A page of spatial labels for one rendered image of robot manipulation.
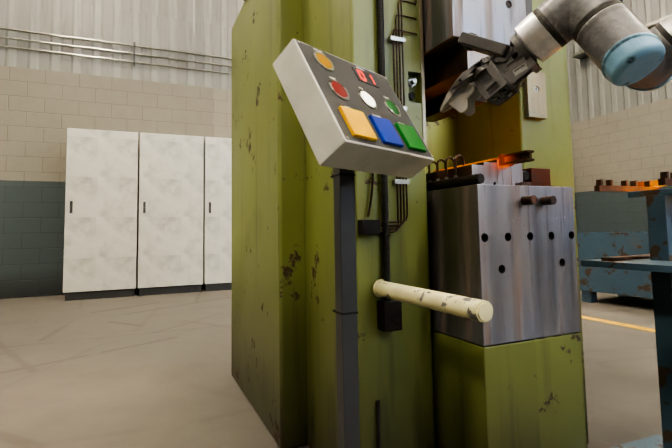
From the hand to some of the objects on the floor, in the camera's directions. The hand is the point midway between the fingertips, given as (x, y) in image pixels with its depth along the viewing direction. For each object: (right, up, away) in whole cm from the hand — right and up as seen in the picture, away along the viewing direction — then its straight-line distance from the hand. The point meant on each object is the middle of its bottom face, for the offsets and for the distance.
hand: (444, 105), depth 101 cm
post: (-21, -108, -1) cm, 110 cm away
